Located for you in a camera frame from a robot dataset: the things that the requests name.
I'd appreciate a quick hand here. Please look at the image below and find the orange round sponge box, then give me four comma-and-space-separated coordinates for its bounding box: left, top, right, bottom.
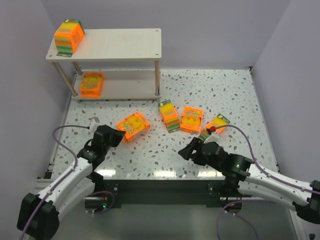
117, 111, 151, 144
79, 72, 105, 98
180, 106, 204, 135

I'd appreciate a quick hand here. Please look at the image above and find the multicolour sponge pack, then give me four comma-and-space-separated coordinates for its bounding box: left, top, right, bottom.
157, 100, 180, 133
53, 18, 85, 55
199, 113, 230, 141

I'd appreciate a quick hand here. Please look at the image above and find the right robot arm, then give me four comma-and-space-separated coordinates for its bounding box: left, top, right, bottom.
178, 137, 320, 224

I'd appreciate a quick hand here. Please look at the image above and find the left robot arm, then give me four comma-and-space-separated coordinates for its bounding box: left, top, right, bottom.
17, 125, 126, 240

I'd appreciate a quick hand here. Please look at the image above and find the white two-tier shelf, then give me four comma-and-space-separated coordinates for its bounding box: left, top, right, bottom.
45, 28, 162, 102

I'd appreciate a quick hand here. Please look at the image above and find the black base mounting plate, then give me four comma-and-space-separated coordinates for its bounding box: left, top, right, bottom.
84, 179, 245, 209

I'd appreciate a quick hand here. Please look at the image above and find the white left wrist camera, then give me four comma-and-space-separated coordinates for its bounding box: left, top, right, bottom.
89, 117, 101, 132

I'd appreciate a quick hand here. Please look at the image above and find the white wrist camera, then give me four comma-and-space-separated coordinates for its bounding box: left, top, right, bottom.
89, 117, 101, 132
204, 126, 220, 144

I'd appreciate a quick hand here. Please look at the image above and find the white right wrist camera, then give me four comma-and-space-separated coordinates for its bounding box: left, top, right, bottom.
204, 126, 220, 144

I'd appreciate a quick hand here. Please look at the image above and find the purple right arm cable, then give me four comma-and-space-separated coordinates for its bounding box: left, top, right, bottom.
214, 124, 320, 196

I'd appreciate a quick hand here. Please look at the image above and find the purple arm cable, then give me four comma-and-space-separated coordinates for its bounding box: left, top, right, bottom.
18, 124, 91, 240
214, 124, 320, 196

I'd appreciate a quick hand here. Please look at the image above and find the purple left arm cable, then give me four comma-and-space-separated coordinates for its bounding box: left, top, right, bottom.
18, 124, 91, 240

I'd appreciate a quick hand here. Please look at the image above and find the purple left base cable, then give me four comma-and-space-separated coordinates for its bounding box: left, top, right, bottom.
87, 191, 116, 215

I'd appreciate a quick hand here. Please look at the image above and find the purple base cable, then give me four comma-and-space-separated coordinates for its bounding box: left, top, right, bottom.
87, 191, 116, 215
215, 199, 276, 240

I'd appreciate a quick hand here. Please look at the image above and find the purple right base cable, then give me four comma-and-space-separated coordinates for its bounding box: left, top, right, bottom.
215, 199, 276, 240

